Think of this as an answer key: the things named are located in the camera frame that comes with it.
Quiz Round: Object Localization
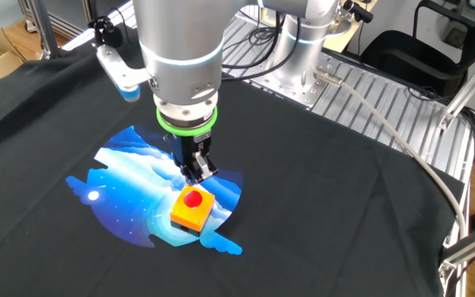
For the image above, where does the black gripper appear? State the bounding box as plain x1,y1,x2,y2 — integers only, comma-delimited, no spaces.
170,130,219,186

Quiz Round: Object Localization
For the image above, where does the orange box with red button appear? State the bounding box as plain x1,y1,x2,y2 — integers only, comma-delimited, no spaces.
169,184,216,238

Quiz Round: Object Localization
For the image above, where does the black office chair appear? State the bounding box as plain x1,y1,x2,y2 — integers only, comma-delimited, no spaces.
360,0,475,98

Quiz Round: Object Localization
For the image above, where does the wrist camera with white bracket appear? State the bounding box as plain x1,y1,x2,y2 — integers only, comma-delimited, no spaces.
87,15,153,103

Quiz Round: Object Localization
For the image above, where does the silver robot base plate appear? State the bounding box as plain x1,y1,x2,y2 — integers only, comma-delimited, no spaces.
249,49,346,111

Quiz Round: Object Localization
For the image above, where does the grey hose cable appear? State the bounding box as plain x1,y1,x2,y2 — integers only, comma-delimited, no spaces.
313,68,469,240

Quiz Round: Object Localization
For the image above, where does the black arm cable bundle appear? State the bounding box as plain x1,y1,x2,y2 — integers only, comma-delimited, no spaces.
220,0,300,82

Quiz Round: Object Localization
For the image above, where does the aluminium frame post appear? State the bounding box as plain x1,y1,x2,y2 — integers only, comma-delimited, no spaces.
438,222,475,297
29,0,63,59
439,39,475,131

